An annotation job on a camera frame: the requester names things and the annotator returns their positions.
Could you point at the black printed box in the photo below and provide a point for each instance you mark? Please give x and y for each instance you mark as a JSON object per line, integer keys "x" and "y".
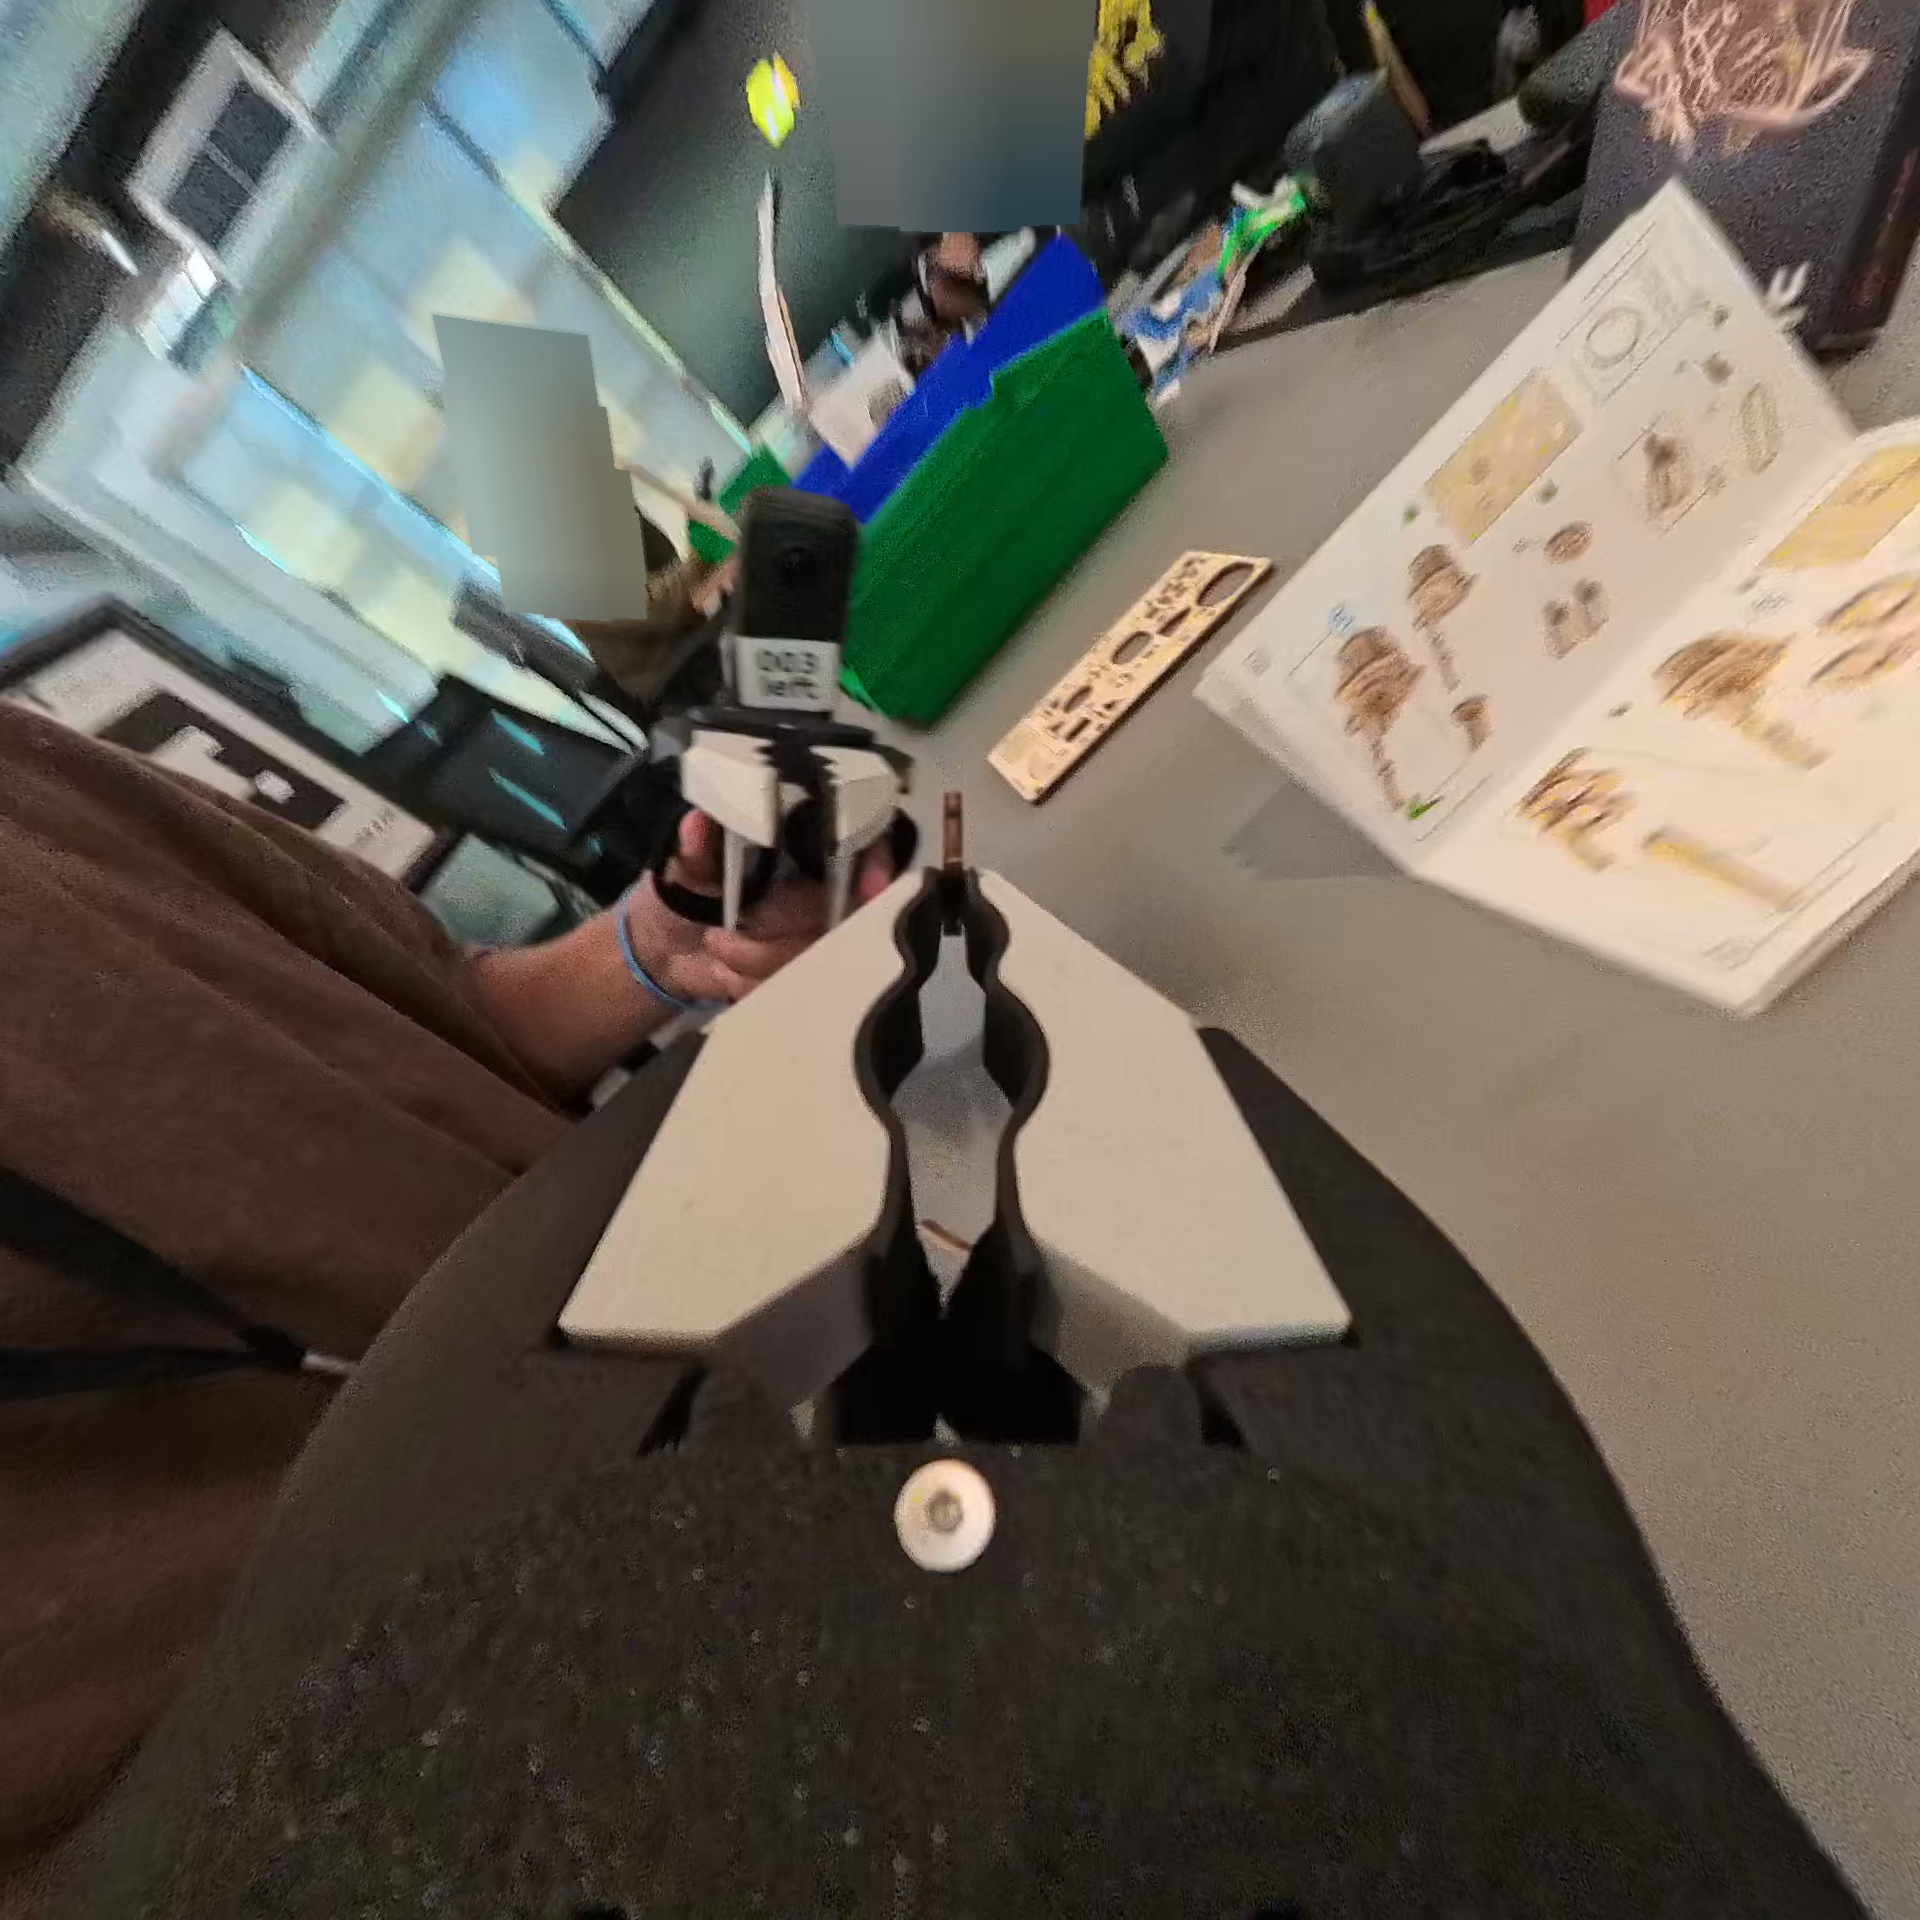
{"x": 1757, "y": 164}

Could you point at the yellow round object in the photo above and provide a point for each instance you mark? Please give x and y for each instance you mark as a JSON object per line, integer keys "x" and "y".
{"x": 772, "y": 97}

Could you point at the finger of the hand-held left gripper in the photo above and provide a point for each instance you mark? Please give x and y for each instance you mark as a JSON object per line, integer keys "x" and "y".
{"x": 865, "y": 796}
{"x": 727, "y": 787}

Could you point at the green plastic bin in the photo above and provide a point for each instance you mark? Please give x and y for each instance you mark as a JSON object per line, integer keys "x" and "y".
{"x": 1005, "y": 524}

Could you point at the framed black-and-white marker board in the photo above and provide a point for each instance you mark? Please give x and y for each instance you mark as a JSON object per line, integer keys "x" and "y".
{"x": 195, "y": 734}

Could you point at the person's left hand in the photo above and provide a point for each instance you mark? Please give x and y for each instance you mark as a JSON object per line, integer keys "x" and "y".
{"x": 749, "y": 951}

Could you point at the blue wristband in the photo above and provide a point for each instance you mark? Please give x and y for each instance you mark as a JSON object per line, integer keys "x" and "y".
{"x": 644, "y": 967}

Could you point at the white framed marker board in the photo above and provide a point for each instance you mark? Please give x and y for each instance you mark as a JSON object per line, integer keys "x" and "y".
{"x": 225, "y": 150}

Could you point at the dark monitor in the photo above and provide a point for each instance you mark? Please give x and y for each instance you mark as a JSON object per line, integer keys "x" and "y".
{"x": 524, "y": 781}

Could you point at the laser-cut wooden part sheet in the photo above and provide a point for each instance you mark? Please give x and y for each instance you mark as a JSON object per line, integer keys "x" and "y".
{"x": 1119, "y": 683}

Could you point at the dark rounded device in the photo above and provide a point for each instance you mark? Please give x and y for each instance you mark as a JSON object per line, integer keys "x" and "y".
{"x": 1372, "y": 164}

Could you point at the clutter of colourful model pieces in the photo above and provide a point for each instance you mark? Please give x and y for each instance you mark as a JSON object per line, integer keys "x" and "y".
{"x": 1208, "y": 283}

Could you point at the small wooden gear part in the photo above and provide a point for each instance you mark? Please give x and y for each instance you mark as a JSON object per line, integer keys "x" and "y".
{"x": 957, "y": 840}

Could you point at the blue plastic bin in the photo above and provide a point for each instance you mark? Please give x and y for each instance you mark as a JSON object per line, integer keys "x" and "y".
{"x": 977, "y": 360}

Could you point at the person's left forearm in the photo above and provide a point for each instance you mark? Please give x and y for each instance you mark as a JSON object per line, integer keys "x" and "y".
{"x": 565, "y": 997}

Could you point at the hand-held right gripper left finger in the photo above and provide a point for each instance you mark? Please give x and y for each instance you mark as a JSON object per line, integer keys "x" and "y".
{"x": 737, "y": 1169}

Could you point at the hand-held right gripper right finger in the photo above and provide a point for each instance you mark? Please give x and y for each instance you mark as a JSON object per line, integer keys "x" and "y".
{"x": 1171, "y": 1183}

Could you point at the model instruction booklet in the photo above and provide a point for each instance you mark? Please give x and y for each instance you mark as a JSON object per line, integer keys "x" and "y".
{"x": 1622, "y": 601}

